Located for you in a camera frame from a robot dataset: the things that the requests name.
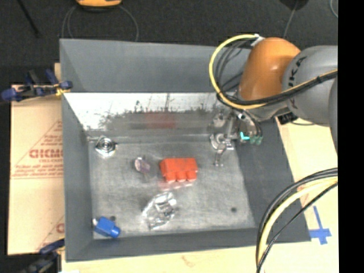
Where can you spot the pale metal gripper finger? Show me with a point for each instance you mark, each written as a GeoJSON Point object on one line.
{"type": "Point", "coordinates": [219, 121]}
{"type": "Point", "coordinates": [219, 152]}

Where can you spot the red toy brick block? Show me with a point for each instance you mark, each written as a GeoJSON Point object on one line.
{"type": "Point", "coordinates": [178, 168]}

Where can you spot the grey metal bin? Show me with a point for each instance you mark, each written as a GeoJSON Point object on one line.
{"type": "Point", "coordinates": [199, 192]}

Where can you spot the small purple clear object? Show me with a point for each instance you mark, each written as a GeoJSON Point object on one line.
{"type": "Point", "coordinates": [142, 165]}

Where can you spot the crumpled clear plastic packet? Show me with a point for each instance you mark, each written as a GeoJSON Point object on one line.
{"type": "Point", "coordinates": [160, 210]}

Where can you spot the round clear glass piece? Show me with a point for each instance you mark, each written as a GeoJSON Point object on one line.
{"type": "Point", "coordinates": [105, 146]}

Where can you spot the blue and white small block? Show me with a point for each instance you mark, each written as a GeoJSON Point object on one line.
{"type": "Point", "coordinates": [107, 227]}

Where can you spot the brown cardboard board, red print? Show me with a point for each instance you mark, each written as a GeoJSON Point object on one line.
{"type": "Point", "coordinates": [34, 186]}

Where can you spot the black cylinder on white bracket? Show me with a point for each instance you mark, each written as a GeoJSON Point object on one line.
{"type": "Point", "coordinates": [242, 116]}

